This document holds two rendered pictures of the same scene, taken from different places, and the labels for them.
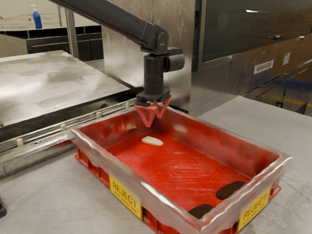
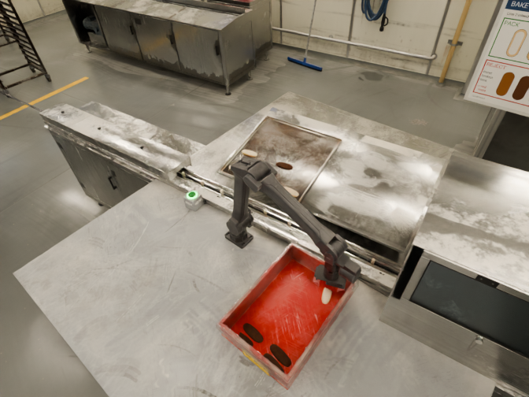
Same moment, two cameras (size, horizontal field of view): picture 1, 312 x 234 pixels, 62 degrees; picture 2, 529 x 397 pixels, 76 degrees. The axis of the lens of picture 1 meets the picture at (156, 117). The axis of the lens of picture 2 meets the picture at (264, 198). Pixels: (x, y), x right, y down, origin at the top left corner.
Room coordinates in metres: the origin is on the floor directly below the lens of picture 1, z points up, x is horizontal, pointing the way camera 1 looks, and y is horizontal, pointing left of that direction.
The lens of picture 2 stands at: (0.41, -0.65, 2.11)
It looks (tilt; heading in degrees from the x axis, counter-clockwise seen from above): 45 degrees down; 82
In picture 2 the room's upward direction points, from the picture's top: 3 degrees counter-clockwise
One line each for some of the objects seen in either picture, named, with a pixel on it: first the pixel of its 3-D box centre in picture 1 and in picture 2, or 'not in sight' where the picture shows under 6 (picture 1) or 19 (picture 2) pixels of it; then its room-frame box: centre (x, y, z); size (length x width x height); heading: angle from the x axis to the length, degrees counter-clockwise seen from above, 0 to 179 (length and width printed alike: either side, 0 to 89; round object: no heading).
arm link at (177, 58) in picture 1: (163, 52); (344, 261); (0.76, -0.02, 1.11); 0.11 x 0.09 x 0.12; 129
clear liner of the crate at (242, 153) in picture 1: (168, 156); (290, 306); (0.57, -0.03, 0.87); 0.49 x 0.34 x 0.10; 41
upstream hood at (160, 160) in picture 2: not in sight; (109, 136); (-0.30, 1.33, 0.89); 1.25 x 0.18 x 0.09; 136
